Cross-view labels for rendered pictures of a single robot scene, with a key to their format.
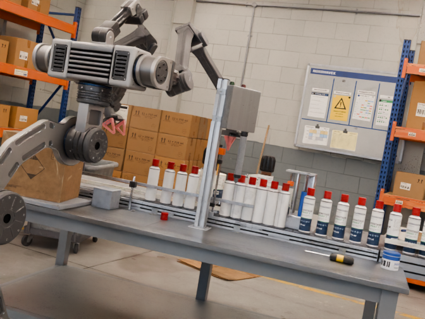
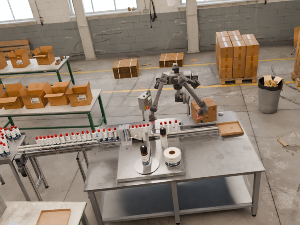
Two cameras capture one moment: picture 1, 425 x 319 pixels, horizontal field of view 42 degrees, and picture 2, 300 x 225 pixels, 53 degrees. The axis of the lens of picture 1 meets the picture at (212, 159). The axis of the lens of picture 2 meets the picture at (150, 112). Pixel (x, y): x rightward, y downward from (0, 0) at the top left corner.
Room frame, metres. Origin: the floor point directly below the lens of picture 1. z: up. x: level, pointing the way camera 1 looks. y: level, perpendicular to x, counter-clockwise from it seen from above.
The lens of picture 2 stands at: (5.92, -0.80, 3.33)
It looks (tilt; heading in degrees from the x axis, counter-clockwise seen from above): 32 degrees down; 167
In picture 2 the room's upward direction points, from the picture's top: 8 degrees counter-clockwise
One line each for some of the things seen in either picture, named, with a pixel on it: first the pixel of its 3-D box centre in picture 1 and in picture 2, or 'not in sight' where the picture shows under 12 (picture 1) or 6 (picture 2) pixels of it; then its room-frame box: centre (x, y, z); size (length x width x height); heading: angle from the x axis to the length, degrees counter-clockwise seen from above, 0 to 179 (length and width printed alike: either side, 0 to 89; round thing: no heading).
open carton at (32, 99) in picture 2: not in sight; (34, 96); (0.62, -1.68, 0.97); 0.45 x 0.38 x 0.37; 159
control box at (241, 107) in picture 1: (236, 109); (145, 101); (2.53, -0.07, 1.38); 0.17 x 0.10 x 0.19; 130
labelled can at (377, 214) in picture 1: (375, 223); (99, 135); (2.44, -0.75, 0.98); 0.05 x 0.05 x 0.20
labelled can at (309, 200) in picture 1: (307, 210); not in sight; (2.51, -0.46, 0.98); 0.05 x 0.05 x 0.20
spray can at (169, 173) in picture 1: (168, 183); (170, 127); (2.69, 0.19, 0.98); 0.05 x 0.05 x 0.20
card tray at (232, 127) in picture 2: not in sight; (230, 127); (2.90, 0.97, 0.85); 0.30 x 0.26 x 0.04; 75
